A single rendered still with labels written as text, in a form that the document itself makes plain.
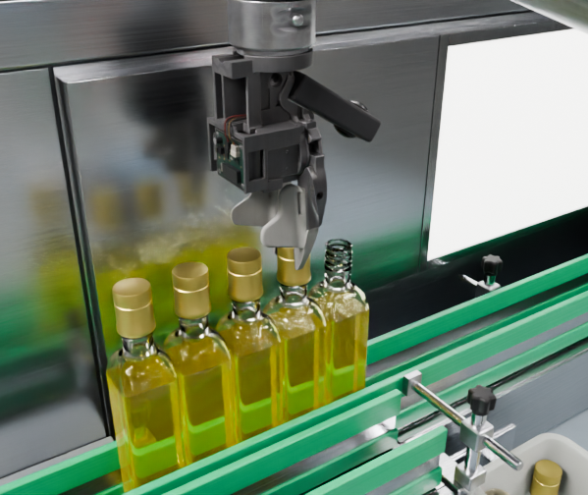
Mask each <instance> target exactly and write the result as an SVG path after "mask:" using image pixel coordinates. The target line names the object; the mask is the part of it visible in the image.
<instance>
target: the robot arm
mask: <svg viewBox="0 0 588 495"><path fill-rule="evenodd" d="M227 1H228V23H229V41H230V44H232V45H233V46H234V48H233V49H232V53H226V54H218V55H212V72H213V89H214V108H215V117H209V118H207V130H208V146H209V162H210V171H211V172H213V171H217V172H218V175H219V176H221V177H222V178H224V179H225V180H227V181H228V182H230V183H231V184H233V185H234V186H236V187H238V188H239V189H241V190H242V191H244V193H245V194H248V193H249V196H248V197H247V198H246V199H244V200H243V201H242V202H240V203H239V204H238V205H236V206H235V207H234V208H233V210H232V216H231V217H232V221H233V222H234V223H235V224H236V225H241V226H264V227H263V228H262V230H261V243H262V244H263V245H264V246H266V247H268V248H272V251H273V252H274V253H275V254H277V248H294V269H295V270H300V269H302V268H303V266H304V264H305V263H306V261H307V259H308V256H309V255H310V253H311V251H312V248H313V246H314V244H315V241H316V238H317V235H318V231H319V227H320V226H321V225H322V221H323V216H324V211H325V206H326V200H327V178H326V172H325V166H324V157H325V156H324V154H323V150H322V142H321V136H320V133H319V130H318V128H317V127H316V121H314V120H313V119H314V114H316V115H318V116H319V117H321V118H323V119H325V120H327V121H328V122H330V123H332V124H334V127H335V129H336V131H337V132H338V133H339V134H340V135H341V136H343V137H345V138H356V137H358V138H361V139H363V140H365V141H367V142H370V141H372V140H373V138H374V137H375V136H376V134H377V132H378V130H379V128H380V126H381V121H380V120H379V119H377V118H376V117H374V116H372V115H371V114H369V111H368V109H367V108H366V107H365V106H364V105H363V104H362V103H361V102H359V101H355V100H346V99H344V98H343V97H341V96H340V95H338V94H336V93H335V92H333V91H332V90H331V89H329V88H328V87H326V86H324V85H323V84H321V83H319V82H317V81H315V80H314V79H312V78H311V77H309V76H307V75H305V74H303V73H301V72H299V71H298V70H303V69H306V68H309V67H311V66H312V65H313V47H311V46H312V45H313V44H314V43H315V20H316V0H227ZM510 1H512V2H515V3H517V4H519V5H521V6H524V7H526V8H528V9H531V10H533V11H535V12H537V13H540V14H542V15H544V16H547V17H549V18H551V19H553V20H556V21H558V22H560V23H563V24H565V25H567V26H569V27H572V28H575V29H578V30H580V31H582V32H584V33H587V34H588V0H510ZM288 99H289V100H288ZM290 100H291V101H290ZM292 101H293V102H292ZM294 102H295V103H296V104H295V103H294ZM297 104H298V105H300V106H302V107H300V106H298V105H297ZM303 107H304V108H303ZM313 113H314V114H313ZM213 133H215V137H214V139H213ZM213 140H214V143H215V144H216V147H215V151H216V154H217V158H215V159H214V148H213ZM296 180H298V182H297V186H296V185H294V184H292V181H296Z"/></svg>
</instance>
